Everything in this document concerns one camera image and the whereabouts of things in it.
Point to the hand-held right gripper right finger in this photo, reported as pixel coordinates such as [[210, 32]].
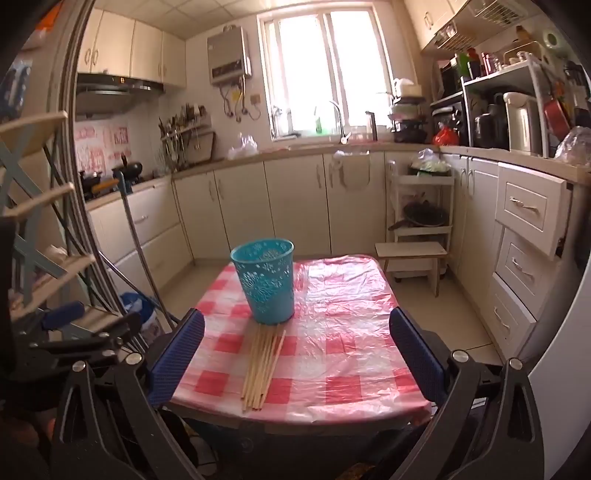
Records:
[[418, 360]]

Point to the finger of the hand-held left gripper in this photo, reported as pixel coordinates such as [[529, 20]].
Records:
[[106, 334], [62, 316]]

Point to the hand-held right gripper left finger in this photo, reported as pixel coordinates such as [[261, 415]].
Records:
[[178, 355]]

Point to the bundle of wooden chopsticks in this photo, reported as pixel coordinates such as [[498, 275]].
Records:
[[258, 369]]

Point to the teal perforated plastic basket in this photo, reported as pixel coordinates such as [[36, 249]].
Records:
[[265, 295]]

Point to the blue white printed bag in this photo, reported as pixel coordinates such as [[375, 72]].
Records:
[[143, 314]]

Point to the red white checkered tablecloth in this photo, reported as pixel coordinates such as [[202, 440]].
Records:
[[351, 323]]

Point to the blue floor mop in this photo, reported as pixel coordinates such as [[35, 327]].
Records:
[[138, 240]]

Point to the cream step stool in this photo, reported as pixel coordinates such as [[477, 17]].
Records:
[[411, 251]]

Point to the cream two-drawer cabinet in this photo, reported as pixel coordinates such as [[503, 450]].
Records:
[[152, 230]]

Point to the black frying pan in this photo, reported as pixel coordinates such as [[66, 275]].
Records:
[[425, 216]]

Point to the cream blue folding shelf rack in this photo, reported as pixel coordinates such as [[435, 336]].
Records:
[[27, 134]]

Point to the cream lower kitchen cabinet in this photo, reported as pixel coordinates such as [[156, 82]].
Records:
[[286, 207], [475, 217]]

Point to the cream kitchen cabinet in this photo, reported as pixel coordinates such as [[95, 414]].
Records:
[[286, 207], [434, 18], [124, 46], [475, 217]]

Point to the black wok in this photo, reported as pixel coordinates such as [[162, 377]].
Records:
[[131, 168]]

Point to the white kitchen trolley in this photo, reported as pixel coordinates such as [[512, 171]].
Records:
[[425, 182]]

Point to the cream three-drawer cabinet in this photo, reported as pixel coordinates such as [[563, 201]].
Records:
[[526, 207]]

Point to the plastic bag of greens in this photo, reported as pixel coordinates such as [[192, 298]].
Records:
[[431, 164]]

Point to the white door-hung waste bin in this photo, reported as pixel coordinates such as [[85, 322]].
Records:
[[353, 170]]

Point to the pale cutting board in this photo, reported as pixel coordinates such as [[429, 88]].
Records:
[[198, 147]]

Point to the black range hood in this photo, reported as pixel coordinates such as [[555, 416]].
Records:
[[111, 94]]

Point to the clear plastic bag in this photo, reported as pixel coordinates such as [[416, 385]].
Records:
[[242, 146]]

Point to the red plastic bag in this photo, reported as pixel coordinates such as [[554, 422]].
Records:
[[445, 137]]

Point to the black dish rack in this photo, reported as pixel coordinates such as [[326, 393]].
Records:
[[408, 122]]

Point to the dark slim tap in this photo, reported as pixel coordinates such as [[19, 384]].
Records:
[[371, 125]]

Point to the black kettle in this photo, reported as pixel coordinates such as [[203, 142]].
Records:
[[489, 124]]

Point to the black countertop oven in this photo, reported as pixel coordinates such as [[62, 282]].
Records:
[[455, 115]]

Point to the chrome sink faucet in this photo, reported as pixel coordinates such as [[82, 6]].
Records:
[[340, 120]]

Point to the green dish soap bottle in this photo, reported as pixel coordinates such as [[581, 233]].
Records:
[[318, 122]]

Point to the cream upper kitchen cabinet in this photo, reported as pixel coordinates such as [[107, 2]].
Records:
[[124, 46], [434, 18]]

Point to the white thermos pot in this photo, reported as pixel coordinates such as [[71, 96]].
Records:
[[521, 122]]

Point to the crumpled translucent plastic bag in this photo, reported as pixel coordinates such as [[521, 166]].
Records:
[[575, 147]]

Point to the white plastic jug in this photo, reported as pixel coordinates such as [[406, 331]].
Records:
[[406, 87]]

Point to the red hanging pot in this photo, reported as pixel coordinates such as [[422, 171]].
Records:
[[556, 115]]

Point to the silver microwave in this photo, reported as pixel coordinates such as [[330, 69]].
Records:
[[451, 78]]

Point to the white countertop storage rack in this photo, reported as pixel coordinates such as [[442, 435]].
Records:
[[498, 76]]

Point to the kitchen window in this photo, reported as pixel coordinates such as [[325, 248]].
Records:
[[351, 69]]

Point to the row of condiment bottles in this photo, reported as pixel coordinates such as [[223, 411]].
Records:
[[473, 62]]

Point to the pink patterned wall sticker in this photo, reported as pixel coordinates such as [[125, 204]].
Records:
[[99, 147]]

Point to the wall utensil rack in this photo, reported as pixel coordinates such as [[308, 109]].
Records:
[[184, 124]]

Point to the grey wall water heater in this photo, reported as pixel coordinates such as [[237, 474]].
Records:
[[228, 55]]

